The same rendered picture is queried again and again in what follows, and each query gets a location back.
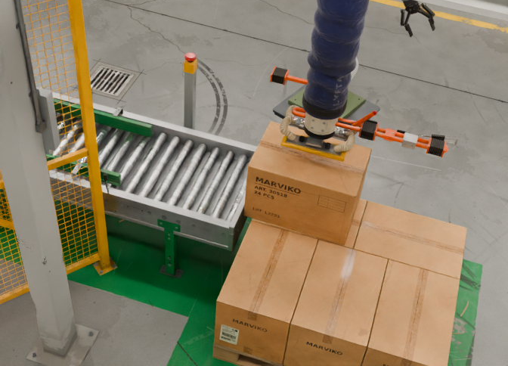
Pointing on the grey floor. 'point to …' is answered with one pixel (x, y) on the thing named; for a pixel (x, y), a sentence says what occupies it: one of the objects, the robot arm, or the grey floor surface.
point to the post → (190, 94)
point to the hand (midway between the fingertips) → (422, 31)
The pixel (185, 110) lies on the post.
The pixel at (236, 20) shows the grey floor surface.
